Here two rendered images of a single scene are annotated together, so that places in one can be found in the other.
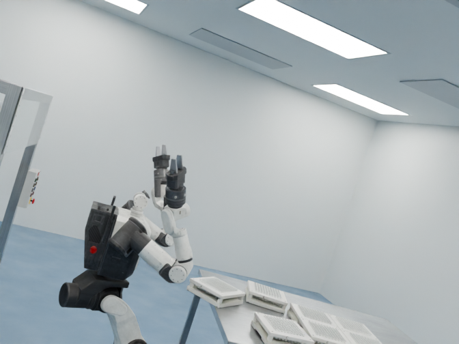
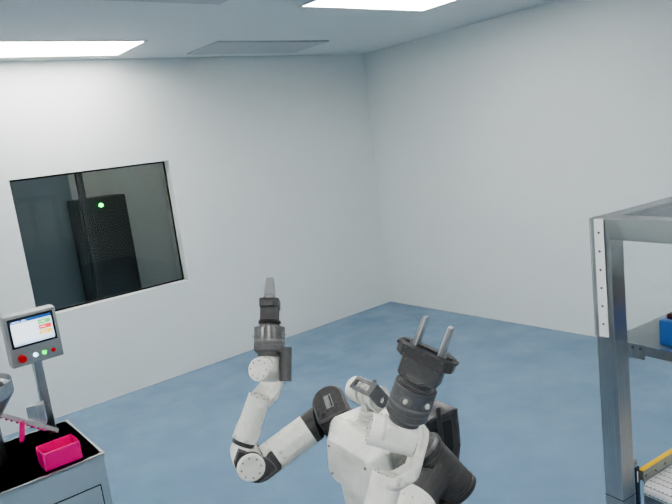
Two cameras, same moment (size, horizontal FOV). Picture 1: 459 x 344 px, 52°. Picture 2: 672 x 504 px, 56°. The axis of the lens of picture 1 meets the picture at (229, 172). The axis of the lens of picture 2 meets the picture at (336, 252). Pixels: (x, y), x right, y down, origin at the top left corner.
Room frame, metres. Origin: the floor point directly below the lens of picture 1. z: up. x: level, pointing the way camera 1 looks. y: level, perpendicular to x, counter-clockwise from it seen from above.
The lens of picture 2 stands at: (3.75, -0.12, 2.00)
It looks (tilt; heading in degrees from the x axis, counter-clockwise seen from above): 10 degrees down; 163
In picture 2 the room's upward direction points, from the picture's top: 7 degrees counter-clockwise
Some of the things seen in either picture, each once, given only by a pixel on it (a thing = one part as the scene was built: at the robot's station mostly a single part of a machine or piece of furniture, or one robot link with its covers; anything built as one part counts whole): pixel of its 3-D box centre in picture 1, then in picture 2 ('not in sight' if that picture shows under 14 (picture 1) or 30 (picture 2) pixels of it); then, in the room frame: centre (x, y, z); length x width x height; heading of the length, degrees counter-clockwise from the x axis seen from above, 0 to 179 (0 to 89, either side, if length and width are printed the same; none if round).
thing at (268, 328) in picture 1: (283, 327); not in sight; (2.39, -0.51, 0.94); 0.25 x 0.24 x 0.02; 17
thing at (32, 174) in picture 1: (29, 188); not in sight; (3.32, 1.31, 1.03); 0.17 x 0.06 x 0.26; 14
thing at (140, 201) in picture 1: (139, 202); (367, 397); (2.29, 0.37, 1.34); 0.10 x 0.07 x 0.09; 15
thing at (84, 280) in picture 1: (93, 290); not in sight; (2.25, 0.44, 0.87); 0.28 x 0.13 x 0.18; 128
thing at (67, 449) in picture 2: not in sight; (59, 452); (0.86, -0.60, 0.80); 0.16 x 0.12 x 0.09; 111
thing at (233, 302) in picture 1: (215, 295); not in sight; (2.72, -0.14, 0.89); 0.24 x 0.24 x 0.02; 56
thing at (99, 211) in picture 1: (115, 238); (395, 461); (2.28, 0.43, 1.14); 0.34 x 0.30 x 0.36; 15
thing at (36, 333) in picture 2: not in sight; (40, 374); (0.52, -0.66, 1.07); 0.23 x 0.10 x 0.62; 111
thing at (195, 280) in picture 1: (217, 287); not in sight; (2.72, -0.14, 0.94); 0.25 x 0.24 x 0.02; 146
